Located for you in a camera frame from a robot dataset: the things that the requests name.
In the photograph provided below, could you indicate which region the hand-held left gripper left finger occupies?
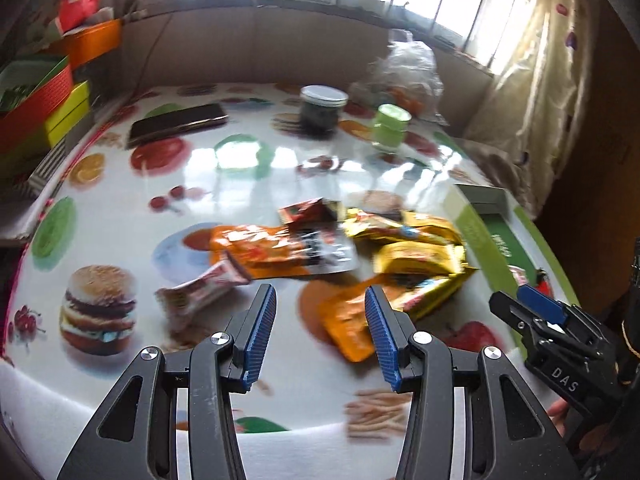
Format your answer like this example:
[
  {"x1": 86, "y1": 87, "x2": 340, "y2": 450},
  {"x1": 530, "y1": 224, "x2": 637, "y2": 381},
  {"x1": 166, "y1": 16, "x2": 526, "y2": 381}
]
[{"x1": 57, "y1": 284, "x2": 277, "y2": 480}]

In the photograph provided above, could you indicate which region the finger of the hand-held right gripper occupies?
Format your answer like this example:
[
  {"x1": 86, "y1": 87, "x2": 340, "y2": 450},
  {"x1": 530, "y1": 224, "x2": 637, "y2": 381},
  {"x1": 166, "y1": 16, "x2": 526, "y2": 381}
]
[
  {"x1": 516, "y1": 284, "x2": 608, "y2": 341},
  {"x1": 488, "y1": 290, "x2": 601, "y2": 361}
]

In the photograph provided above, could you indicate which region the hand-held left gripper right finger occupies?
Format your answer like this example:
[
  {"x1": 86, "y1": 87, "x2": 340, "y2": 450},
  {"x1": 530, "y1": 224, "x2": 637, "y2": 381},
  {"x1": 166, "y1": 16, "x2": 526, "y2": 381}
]
[{"x1": 365, "y1": 285, "x2": 583, "y2": 480}]

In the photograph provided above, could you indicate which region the orange white snack packet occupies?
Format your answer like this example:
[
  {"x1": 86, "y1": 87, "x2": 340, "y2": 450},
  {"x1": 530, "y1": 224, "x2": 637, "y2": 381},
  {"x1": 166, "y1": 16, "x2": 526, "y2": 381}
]
[
  {"x1": 320, "y1": 285, "x2": 396, "y2": 363},
  {"x1": 210, "y1": 222, "x2": 358, "y2": 281}
]

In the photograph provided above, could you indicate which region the yellow long snack bar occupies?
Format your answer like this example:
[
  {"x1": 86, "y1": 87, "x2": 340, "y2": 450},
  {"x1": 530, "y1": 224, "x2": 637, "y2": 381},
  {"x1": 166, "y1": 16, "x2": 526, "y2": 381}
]
[
  {"x1": 395, "y1": 269, "x2": 478, "y2": 321},
  {"x1": 375, "y1": 242, "x2": 468, "y2": 276}
]

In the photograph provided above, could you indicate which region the green white cardboard box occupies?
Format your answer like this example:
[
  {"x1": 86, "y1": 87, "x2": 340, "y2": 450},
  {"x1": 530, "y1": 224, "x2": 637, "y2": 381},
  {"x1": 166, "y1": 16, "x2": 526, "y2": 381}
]
[{"x1": 442, "y1": 182, "x2": 583, "y2": 311}]

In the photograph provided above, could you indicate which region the golden snack packet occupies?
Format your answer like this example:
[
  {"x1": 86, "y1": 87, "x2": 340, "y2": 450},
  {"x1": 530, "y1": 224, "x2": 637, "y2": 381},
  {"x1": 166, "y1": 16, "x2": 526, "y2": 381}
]
[
  {"x1": 400, "y1": 211, "x2": 463, "y2": 246},
  {"x1": 344, "y1": 208, "x2": 421, "y2": 242}
]

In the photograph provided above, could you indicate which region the dark red triangular snack packet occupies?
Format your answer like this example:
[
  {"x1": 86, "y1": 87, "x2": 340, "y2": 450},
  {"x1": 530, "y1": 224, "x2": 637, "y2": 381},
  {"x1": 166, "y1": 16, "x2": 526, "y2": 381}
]
[{"x1": 277, "y1": 199, "x2": 346, "y2": 226}]

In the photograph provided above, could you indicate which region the person's right hand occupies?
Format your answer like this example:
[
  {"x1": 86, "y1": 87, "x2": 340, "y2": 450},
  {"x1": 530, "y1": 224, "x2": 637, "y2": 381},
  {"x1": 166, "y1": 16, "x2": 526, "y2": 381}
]
[{"x1": 547, "y1": 399, "x2": 572, "y2": 426}]

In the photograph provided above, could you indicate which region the food printed tablecloth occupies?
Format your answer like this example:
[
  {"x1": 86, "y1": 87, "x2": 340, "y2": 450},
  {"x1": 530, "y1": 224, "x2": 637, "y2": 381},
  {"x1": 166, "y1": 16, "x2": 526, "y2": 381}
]
[{"x1": 0, "y1": 82, "x2": 581, "y2": 480}]

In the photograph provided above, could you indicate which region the beige curtain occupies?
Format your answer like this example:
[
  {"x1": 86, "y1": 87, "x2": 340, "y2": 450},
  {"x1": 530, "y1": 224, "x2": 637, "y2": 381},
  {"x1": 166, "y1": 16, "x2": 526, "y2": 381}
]
[{"x1": 462, "y1": 0, "x2": 601, "y2": 216}]

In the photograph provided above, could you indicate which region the green jar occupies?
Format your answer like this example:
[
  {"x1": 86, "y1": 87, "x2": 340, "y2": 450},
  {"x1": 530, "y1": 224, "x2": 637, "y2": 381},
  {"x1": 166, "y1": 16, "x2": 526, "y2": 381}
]
[{"x1": 371, "y1": 103, "x2": 412, "y2": 150}]

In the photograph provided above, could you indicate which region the black smartphone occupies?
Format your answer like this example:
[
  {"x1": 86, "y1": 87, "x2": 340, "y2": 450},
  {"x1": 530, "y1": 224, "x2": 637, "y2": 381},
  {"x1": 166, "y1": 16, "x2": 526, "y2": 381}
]
[{"x1": 126, "y1": 103, "x2": 230, "y2": 150}]

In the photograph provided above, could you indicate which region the clear jar with white lid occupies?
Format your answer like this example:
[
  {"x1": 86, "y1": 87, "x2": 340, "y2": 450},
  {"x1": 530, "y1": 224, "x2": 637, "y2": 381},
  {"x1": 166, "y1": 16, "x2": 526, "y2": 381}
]
[{"x1": 299, "y1": 85, "x2": 349, "y2": 138}]

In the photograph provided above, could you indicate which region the clear plastic bag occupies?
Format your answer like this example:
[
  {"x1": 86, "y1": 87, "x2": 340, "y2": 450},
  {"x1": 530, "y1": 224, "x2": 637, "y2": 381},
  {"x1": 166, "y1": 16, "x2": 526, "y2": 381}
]
[{"x1": 350, "y1": 30, "x2": 446, "y2": 121}]

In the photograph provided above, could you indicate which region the striped box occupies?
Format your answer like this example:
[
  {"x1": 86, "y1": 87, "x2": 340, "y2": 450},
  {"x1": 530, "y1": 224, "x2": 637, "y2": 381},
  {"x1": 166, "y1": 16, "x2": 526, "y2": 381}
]
[{"x1": 27, "y1": 137, "x2": 68, "y2": 193}]

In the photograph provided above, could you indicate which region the yellow-green box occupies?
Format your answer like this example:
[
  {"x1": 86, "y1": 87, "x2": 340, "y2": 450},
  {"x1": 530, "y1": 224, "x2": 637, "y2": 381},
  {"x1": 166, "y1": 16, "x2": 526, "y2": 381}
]
[{"x1": 42, "y1": 80, "x2": 92, "y2": 148}]

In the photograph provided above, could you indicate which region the red ribbed box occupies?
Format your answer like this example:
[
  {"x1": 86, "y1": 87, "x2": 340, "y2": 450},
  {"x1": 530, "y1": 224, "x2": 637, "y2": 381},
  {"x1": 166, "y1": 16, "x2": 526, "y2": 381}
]
[{"x1": 0, "y1": 55, "x2": 75, "y2": 153}]

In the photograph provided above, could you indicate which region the orange box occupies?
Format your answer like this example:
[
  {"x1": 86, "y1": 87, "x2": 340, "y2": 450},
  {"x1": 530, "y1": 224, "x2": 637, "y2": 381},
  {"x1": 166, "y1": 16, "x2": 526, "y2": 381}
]
[{"x1": 47, "y1": 19, "x2": 123, "y2": 68}]

